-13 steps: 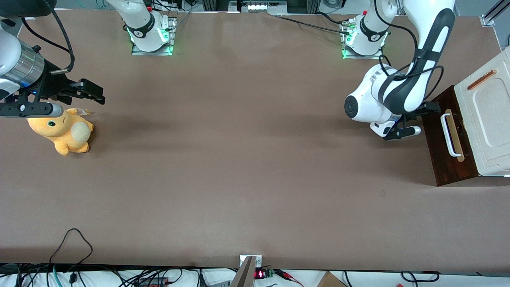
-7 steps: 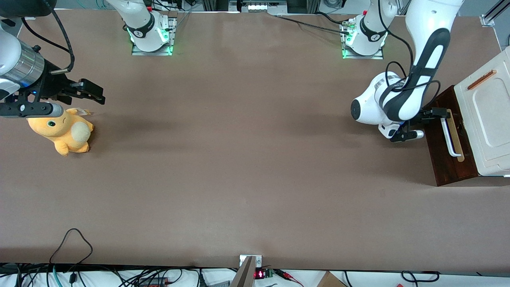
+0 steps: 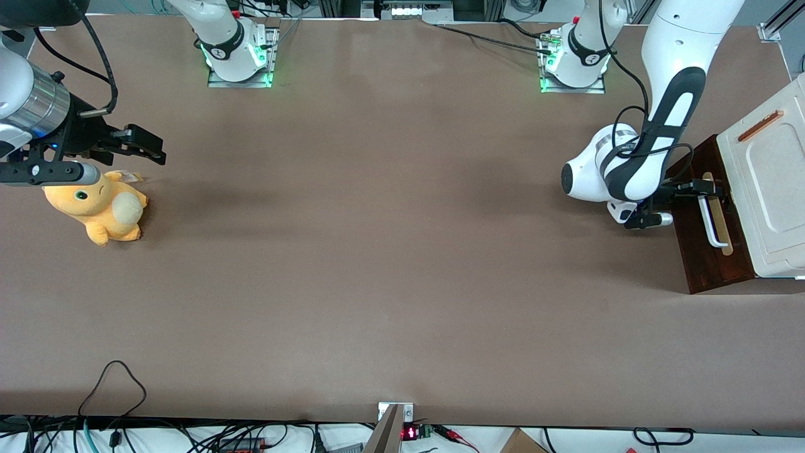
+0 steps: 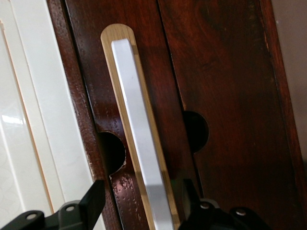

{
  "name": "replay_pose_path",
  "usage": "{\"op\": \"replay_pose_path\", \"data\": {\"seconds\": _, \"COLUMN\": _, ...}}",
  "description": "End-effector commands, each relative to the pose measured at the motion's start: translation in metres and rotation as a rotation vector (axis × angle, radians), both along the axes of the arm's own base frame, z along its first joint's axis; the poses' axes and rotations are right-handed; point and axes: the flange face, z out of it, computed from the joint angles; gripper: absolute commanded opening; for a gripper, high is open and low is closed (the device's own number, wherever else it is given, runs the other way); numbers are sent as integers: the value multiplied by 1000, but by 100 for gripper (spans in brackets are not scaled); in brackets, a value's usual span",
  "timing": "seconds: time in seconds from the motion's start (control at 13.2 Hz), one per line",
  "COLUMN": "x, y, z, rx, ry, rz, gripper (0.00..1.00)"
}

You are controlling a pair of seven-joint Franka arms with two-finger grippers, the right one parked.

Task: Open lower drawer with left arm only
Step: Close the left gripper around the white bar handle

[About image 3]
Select red wires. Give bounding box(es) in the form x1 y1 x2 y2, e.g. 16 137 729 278
434 425 480 453

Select white power strip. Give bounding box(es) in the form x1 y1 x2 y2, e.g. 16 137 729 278
376 0 455 20

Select long black table cable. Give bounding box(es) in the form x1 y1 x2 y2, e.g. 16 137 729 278
433 23 554 55

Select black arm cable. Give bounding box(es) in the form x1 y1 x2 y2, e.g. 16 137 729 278
34 0 119 119
596 0 695 184

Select white drawer cabinet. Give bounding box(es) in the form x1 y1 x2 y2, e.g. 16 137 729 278
716 74 805 279

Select black coiled cable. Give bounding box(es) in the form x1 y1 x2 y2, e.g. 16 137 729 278
633 427 696 447

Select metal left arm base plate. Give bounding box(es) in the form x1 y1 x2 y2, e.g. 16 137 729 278
537 31 606 95

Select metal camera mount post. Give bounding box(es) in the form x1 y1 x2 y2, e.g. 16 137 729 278
361 402 416 453

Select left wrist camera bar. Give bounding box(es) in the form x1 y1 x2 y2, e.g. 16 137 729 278
624 212 674 230

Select white drawer handle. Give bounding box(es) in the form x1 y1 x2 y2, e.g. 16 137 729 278
697 194 729 250

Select copper strip handle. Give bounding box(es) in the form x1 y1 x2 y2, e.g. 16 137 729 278
737 109 785 143

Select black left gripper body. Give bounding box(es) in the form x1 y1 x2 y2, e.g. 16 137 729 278
640 180 685 216

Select aluminium frame profile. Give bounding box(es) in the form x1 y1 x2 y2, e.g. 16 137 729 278
757 0 805 44

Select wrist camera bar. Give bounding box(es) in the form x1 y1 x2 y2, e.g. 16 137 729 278
624 212 674 230
0 160 102 187

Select looped black cable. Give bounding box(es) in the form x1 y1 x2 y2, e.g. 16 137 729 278
77 360 148 421

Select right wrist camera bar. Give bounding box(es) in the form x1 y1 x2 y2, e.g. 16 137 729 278
0 160 102 187

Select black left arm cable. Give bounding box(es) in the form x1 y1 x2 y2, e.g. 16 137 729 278
596 0 695 184

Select short black table cable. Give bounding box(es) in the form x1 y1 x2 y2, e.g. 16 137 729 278
497 18 551 41

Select orange plush toy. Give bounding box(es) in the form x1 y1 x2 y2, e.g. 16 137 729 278
42 169 150 248

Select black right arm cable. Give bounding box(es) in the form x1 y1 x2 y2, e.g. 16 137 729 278
34 0 119 119

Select brown cardboard box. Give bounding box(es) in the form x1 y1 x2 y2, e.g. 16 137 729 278
499 427 549 453

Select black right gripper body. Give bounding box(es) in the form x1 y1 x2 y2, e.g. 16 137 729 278
25 94 126 162

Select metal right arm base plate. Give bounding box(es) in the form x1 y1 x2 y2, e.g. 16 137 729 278
207 26 280 89

